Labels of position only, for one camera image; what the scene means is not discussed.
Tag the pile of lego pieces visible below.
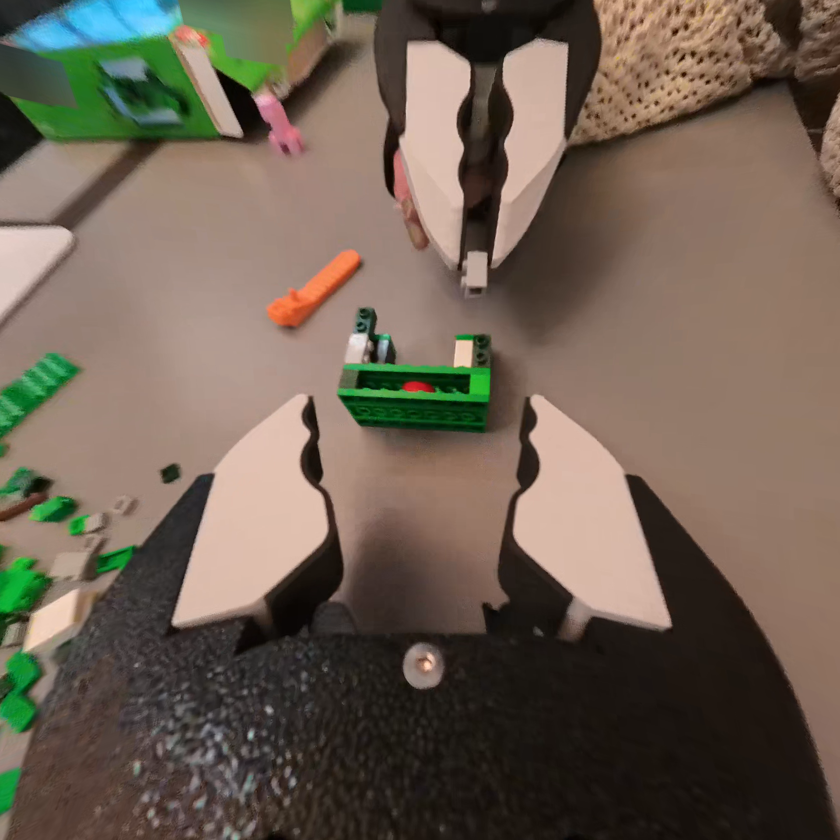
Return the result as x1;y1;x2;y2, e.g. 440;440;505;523
0;466;139;815

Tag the person's cream knit sweater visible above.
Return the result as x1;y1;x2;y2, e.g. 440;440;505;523
820;92;840;211

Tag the open green cardboard box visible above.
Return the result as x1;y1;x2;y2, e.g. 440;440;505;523
282;0;342;96

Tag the pink lego pig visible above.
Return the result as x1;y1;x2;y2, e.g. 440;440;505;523
252;88;305;156

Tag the green lego set box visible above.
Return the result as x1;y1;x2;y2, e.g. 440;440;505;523
0;29;244;142

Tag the person's right hand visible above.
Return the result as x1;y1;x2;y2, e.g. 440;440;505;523
392;147;432;252

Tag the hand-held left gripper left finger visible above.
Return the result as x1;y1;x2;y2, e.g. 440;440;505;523
171;394;345;651

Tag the orange brick separator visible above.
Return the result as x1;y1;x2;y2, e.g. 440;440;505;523
267;249;362;328

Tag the light grey lego brick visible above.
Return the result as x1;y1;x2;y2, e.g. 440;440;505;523
459;249;491;299

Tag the green lego plate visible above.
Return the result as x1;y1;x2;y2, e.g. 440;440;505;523
0;352;81;439

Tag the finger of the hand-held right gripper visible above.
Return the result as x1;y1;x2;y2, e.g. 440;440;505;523
487;38;571;270
398;39;475;273

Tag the person's right forearm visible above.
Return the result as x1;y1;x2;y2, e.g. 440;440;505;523
567;0;840;148

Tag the white book stand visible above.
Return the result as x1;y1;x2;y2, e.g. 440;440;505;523
0;225;75;326

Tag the green lego build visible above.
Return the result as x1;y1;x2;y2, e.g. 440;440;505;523
336;306;493;434

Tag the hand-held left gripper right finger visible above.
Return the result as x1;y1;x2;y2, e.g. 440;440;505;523
497;394;673;644

